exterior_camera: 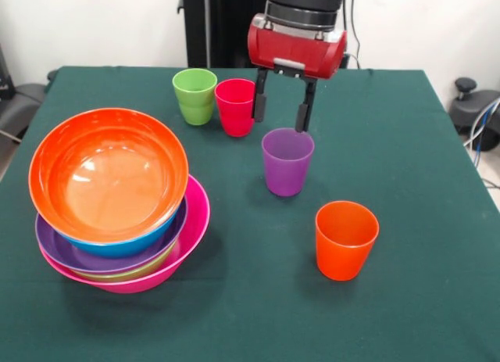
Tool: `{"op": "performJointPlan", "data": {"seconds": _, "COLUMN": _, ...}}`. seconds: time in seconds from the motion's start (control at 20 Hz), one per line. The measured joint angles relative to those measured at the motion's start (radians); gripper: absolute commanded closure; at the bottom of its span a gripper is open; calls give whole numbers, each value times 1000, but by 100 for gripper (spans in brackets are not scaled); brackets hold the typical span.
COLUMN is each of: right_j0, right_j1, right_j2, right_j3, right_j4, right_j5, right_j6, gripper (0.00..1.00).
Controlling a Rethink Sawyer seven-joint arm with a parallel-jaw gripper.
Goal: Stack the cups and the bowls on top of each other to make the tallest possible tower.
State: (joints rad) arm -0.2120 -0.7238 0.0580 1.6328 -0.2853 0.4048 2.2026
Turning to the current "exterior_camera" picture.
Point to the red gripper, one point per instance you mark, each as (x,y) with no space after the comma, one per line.
(293,49)

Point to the purple cup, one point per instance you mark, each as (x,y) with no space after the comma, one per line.
(287,174)

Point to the pink bowl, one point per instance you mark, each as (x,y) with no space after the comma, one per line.
(197,217)

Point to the orange bowl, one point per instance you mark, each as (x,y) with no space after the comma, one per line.
(109,174)

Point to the blue bowl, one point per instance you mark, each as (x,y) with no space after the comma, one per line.
(129,246)

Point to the green bowl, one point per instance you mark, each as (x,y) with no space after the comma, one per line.
(125,276)

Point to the purple bowl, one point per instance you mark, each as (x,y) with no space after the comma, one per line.
(58,248)

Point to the red cup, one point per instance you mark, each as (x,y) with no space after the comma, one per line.
(234,112)

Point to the black plug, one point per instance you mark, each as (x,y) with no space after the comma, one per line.
(344,63)

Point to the green cup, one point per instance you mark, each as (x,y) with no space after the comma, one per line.
(197,115)
(194,80)

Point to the orange cup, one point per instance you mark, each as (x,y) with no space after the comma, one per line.
(343,252)

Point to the dark green tablecloth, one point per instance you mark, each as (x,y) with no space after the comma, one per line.
(410,299)

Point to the black equipment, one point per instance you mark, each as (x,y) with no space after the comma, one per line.
(27,96)

